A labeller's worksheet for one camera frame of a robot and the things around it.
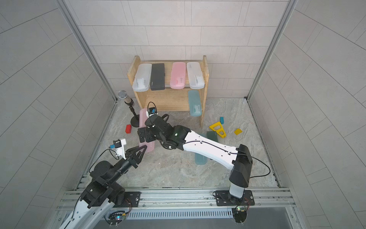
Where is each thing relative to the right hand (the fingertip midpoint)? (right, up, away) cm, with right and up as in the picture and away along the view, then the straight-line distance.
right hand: (145, 131), depth 69 cm
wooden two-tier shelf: (+9, +17, +21) cm, 28 cm away
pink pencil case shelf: (0, +7, -4) cm, 8 cm away
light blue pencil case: (+28, -19, +16) cm, 37 cm away
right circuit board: (+46, -40, 0) cm, 61 cm away
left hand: (+2, -8, -1) cm, 8 cm away
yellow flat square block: (+55, -5, +28) cm, 62 cm away
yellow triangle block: (+43, -3, +27) cm, 51 cm away
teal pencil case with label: (+25, +14, +17) cm, 34 cm away
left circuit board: (-13, -40, -3) cm, 42 cm away
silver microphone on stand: (-17, +3, +32) cm, 36 cm away
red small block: (-21, -3, +27) cm, 34 cm away
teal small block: (+45, +3, +33) cm, 56 cm away
